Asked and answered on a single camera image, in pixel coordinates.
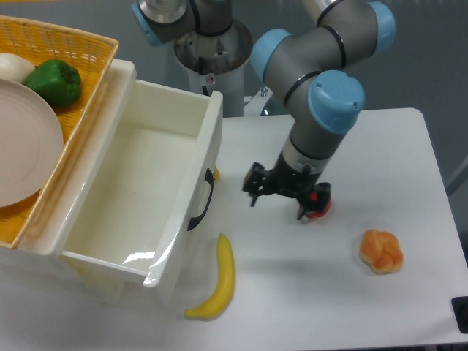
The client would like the white round vegetable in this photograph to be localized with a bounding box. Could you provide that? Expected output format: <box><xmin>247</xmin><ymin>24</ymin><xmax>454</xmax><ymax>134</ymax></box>
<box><xmin>1</xmin><ymin>53</ymin><xmax>36</xmax><ymax>84</ymax></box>

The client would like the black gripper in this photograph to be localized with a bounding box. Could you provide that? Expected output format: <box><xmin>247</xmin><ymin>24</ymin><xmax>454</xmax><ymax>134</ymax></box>
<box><xmin>242</xmin><ymin>154</ymin><xmax>331</xmax><ymax>220</ymax></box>

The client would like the red bell pepper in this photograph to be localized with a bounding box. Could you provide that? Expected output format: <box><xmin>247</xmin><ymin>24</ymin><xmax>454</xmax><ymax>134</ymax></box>
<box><xmin>305</xmin><ymin>192</ymin><xmax>331</xmax><ymax>219</ymax></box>

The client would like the white drawer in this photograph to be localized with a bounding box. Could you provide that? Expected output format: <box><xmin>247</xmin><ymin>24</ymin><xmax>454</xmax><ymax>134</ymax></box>
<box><xmin>61</xmin><ymin>80</ymin><xmax>223</xmax><ymax>305</ymax></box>

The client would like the pink plate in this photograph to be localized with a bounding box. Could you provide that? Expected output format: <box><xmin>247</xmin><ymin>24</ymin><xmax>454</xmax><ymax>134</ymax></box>
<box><xmin>1</xmin><ymin>80</ymin><xmax>64</xmax><ymax>207</ymax></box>

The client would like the yellow wicker basket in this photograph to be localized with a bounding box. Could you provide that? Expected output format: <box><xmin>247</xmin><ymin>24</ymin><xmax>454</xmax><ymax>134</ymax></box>
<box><xmin>1</xmin><ymin>15</ymin><xmax>118</xmax><ymax>249</ymax></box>

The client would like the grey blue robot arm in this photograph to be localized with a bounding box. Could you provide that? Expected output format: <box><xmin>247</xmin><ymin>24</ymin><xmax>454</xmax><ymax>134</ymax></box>
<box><xmin>131</xmin><ymin>1</ymin><xmax>396</xmax><ymax>218</ymax></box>

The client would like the yellow bell pepper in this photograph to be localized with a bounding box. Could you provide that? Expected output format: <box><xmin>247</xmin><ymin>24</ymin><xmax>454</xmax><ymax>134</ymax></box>
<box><xmin>213</xmin><ymin>167</ymin><xmax>220</xmax><ymax>181</ymax></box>

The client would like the green bell pepper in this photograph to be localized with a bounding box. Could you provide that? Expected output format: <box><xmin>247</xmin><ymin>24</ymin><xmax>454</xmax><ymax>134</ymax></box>
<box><xmin>23</xmin><ymin>59</ymin><xmax>82</xmax><ymax>107</ymax></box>

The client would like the orange knotted bread roll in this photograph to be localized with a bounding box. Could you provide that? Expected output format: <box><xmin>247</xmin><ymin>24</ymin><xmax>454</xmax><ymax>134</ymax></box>
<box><xmin>359</xmin><ymin>229</ymin><xmax>404</xmax><ymax>274</ymax></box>

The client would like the white drawer cabinet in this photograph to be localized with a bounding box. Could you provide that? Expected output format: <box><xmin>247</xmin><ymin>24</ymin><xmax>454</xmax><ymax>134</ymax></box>
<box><xmin>0</xmin><ymin>58</ymin><xmax>224</xmax><ymax>319</ymax></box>

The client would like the black top drawer handle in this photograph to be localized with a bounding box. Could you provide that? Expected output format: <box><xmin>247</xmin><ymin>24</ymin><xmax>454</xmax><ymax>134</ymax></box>
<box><xmin>187</xmin><ymin>168</ymin><xmax>214</xmax><ymax>231</ymax></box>

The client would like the yellow banana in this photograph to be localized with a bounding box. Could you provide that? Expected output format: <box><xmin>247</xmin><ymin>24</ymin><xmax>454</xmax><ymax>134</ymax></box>
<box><xmin>184</xmin><ymin>233</ymin><xmax>236</xmax><ymax>320</ymax></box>

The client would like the black device at table edge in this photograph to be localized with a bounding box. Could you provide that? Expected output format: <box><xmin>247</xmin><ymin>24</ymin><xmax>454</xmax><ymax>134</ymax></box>
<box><xmin>451</xmin><ymin>296</ymin><xmax>468</xmax><ymax>334</ymax></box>

